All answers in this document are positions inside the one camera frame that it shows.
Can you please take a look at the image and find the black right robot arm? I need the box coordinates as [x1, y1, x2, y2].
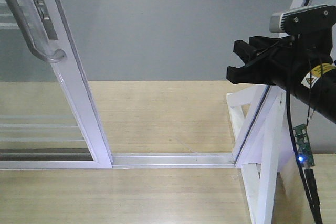
[226, 28, 335, 122]

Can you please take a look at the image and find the silver door lock plate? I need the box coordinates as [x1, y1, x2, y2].
[33, 0, 58, 40]

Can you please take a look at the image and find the white door frame support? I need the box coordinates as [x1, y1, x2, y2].
[226, 0, 336, 224]

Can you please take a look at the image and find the white framed sliding glass door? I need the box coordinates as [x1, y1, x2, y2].
[1, 0, 113, 170]

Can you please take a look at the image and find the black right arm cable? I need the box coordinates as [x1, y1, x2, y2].
[286, 35, 324, 224]

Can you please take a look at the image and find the grey metal door handle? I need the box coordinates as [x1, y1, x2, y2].
[0, 0, 67, 63]

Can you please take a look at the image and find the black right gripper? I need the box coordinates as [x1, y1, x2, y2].
[226, 28, 333, 88]

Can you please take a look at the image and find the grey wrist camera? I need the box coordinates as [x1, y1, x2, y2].
[269, 4, 335, 35]

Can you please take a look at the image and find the aluminium door floor track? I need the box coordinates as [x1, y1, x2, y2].
[112, 152, 235, 169]

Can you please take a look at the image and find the green circuit board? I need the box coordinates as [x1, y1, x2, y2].
[293, 124, 315, 169]

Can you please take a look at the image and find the light wooden platform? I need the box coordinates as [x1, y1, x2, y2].
[0, 80, 336, 224]

